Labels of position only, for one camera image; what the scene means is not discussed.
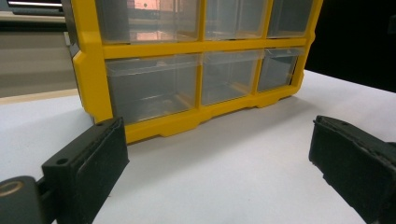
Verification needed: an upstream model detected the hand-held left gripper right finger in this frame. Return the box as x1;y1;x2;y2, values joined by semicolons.
308;115;396;224

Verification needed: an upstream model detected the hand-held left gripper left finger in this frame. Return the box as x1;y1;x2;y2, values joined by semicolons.
41;116;130;224

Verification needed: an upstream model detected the yellow black drawer organizer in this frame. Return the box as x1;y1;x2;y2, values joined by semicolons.
60;0;325;145

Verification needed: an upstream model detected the light wooden table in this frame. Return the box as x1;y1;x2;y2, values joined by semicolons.
0;88;79;106

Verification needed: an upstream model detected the grid of clear drawers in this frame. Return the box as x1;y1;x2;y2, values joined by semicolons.
94;0;314;125

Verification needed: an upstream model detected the black curtain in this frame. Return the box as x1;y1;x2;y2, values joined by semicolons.
304;0;396;93

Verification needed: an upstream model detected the black horizontal bar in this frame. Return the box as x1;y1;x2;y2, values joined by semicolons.
0;20;68;33

